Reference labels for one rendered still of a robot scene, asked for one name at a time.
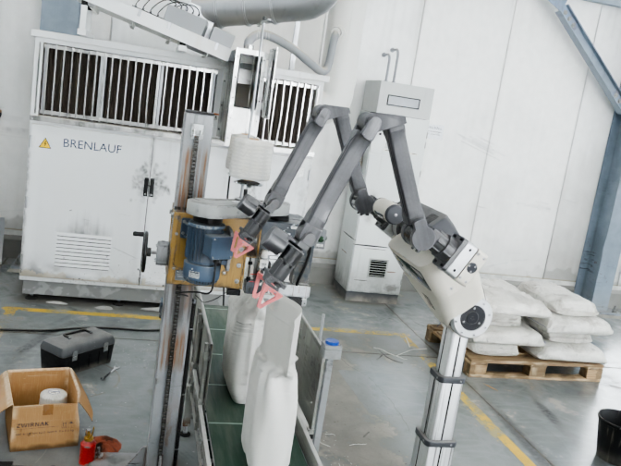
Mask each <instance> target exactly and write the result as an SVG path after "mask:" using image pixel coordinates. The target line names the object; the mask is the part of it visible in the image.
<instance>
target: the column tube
mask: <svg viewBox="0 0 621 466"><path fill-rule="evenodd" d="M213 121H214V116H207V115H201V114H194V113H187V112H184V117H183V126H182V134H181V143H180V151H179V153H180V155H179V159H178V160H179V163H178V171H177V184H176V192H175V200H174V210H175V211H176V212H182V213H185V212H186V208H187V200H188V193H189V178H190V170H191V163H192V162H191V160H192V155H193V154H192V153H193V144H194V140H195V139H191V138H190V133H191V126H192V124H199V125H204V128H203V136H202V140H195V141H199V144H198V143H195V144H198V152H197V161H196V168H195V177H194V184H193V192H192V198H204V197H205V190H206V182H207V174H208V166H209V159H210V150H211V143H212V135H213ZM181 287H182V288H181V291H190V290H193V289H194V286H191V285H182V286H181ZM176 291H177V284H166V275H165V283H164V299H163V308H162V316H161V324H160V333H159V341H158V349H157V357H156V365H155V374H154V382H153V391H152V409H151V416H150V424H149V432H148V440H147V454H146V462H145V466H156V464H157V456H158V449H159V441H160V434H161V425H162V417H163V408H164V394H165V386H166V377H167V369H168V362H169V354H170V345H171V337H172V328H173V321H174V313H175V306H176V305H175V304H176V296H177V295H176ZM182 294H187V295H189V296H188V297H187V296H182V295H180V303H179V311H178V319H177V333H176V343H175V350H174V359H173V367H172V374H171V381H170V390H169V399H168V407H167V414H166V423H165V430H164V445H163V453H162V454H164V458H163V466H173V459H174V452H175V443H176V436H177V421H178V414H179V406H180V398H181V390H182V382H183V374H184V367H185V359H186V351H187V344H188V335H189V321H190V313H191V305H192V298H193V293H182Z"/></svg>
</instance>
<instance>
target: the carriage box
mask: <svg viewBox="0 0 621 466"><path fill-rule="evenodd" d="M169 214H171V222H170V230H169V239H168V242H169V255H168V263H167V265H166V266H165V273H166V284H179V285H191V286H200V285H195V284H191V283H189V282H188V281H184V280H175V274H176V270H183V265H184V260H185V259H186V257H185V249H186V240H187V239H183V238H181V237H180V229H181V221H182V218H183V217H186V218H193V215H189V214H188V213H182V212H176V211H175V210H174V203H173V205H172V210H171V209H170V211H169ZM172 217H173V229H172V238H171V225H172ZM249 220H250V218H233V219H223V223H224V224H225V229H223V230H226V227H227V226H231V228H232V230H233V232H234V234H235V231H237V232H238V233H239V231H240V230H239V228H240V227H243V228H244V226H245V225H246V224H247V223H248V222H249ZM246 249H247V247H246V246H245V245H244V246H242V247H241V248H239V249H238V251H237V254H239V253H241V252H243V251H245V250H246ZM246 256H247V253H245V254H243V255H241V256H239V257H237V258H235V257H234V252H233V256H232V259H231V260H230V267H229V271H226V270H225V268H224V266H223V265H221V270H220V276H219V279H218V281H217V282H216V283H215V284H214V286H213V287H214V288H237V289H242V286H243V279H244V272H245V265H246V258H247V257H246Z"/></svg>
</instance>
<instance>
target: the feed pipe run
mask: <svg viewBox="0 0 621 466"><path fill-rule="evenodd" d="M337 1H338V0H275V1H273V3H275V4H273V6H275V7H274V8H275V9H276V10H274V11H276V13H274V14H276V16H275V17H277V18H278V19H277V20H279V21H280V22H281V23H284V22H295V28H294V34H293V41H292V43H293V44H294V45H295V46H298V33H299V26H300V22H301V21H306V20H311V19H315V18H318V17H320V16H321V15H323V14H325V13H327V12H328V11H329V10H330V9H331V8H332V7H333V6H334V5H335V4H336V3H337ZM295 59H296V57H295V56H294V55H293V54H291V55H290V61H289V68H288V70H294V66H295Z"/></svg>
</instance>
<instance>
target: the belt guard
mask: <svg viewBox="0 0 621 466"><path fill-rule="evenodd" d="M231 201H236V200H235V199H214V198H190V199H188V203H187V211H186V212H187V213H188V214H189V215H194V216H198V217H203V218H211V219H233V218H249V217H252V215H251V216H247V215H245V214H244V213H242V212H241V211H240V210H238V209H237V205H238V202H231ZM289 210H290V203H289V202H283V203H282V205H281V207H280V208H279V209H277V210H275V211H274V212H273V213H271V212H270V216H287V215H289ZM254 214H255V213H254ZM254 214H253V215H254Z"/></svg>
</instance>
